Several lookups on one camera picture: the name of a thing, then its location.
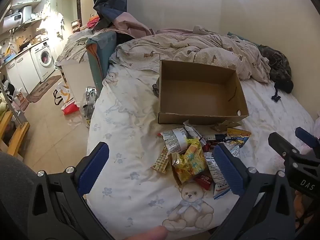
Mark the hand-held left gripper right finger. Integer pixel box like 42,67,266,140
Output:
213,142,297,240

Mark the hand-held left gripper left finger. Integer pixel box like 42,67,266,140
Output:
27,141,110,240

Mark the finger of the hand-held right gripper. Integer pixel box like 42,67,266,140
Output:
294,127,320,153
268,132,303,161

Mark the white blue snack bag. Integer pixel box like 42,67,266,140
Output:
205,156,232,201

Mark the blue white snack packet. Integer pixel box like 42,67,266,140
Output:
229,144,242,158

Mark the yellow blue snack packet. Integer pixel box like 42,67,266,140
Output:
226,127,252,145

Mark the yellow crinkly snack packet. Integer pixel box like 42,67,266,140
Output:
169,137,208,184

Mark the tan cracker packet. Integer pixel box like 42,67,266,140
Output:
151,145,171,174

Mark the brown cardboard box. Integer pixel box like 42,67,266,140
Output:
157,59,250,125

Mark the person's right hand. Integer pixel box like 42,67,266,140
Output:
294,190,307,220

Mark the person's left hand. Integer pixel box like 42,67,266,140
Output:
123,225,168,240

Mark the dark red snack packet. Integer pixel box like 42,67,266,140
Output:
194,172,213,191

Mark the torn cardboard piece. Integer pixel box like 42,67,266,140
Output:
211,120,242,132

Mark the small dark blue cloth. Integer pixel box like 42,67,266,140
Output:
271,89,282,103

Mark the white bear-print bed sheet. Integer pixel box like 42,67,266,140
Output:
86,64,318,233

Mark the silver white snack packet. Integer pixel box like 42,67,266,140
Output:
182,120,201,140

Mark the silver plastic bag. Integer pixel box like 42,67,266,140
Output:
81,86,98,121

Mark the white orange shopping bag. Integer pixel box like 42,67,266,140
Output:
53,81,80,116

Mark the dark patterned clothing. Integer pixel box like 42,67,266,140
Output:
257,44,294,94

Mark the person's grey clothed leg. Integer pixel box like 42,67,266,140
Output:
0,152,54,240

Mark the wooden rack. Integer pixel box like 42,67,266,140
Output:
0,110,31,158

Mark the brown floor rug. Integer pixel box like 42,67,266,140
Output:
26,75,62,103

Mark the teal padded bed end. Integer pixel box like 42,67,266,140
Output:
86,30,118,88

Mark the grey green pillow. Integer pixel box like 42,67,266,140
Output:
227,32,261,47

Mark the white floor cabinet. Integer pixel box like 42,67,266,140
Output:
5,50,42,95

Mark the white washing machine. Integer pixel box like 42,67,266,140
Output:
30,39,56,83

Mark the patterned bed cover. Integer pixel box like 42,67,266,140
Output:
56,28,94,63

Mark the beige bear-print duvet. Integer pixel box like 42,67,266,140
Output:
109,26,272,84

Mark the pink cloth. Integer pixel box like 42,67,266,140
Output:
113,11,153,39

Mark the dark hanging jacket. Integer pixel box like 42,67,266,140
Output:
92,0,128,31

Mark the white water heater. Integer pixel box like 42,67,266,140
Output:
2,6,33,29

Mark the white wall cabinet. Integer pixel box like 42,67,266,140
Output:
11,0,42,8

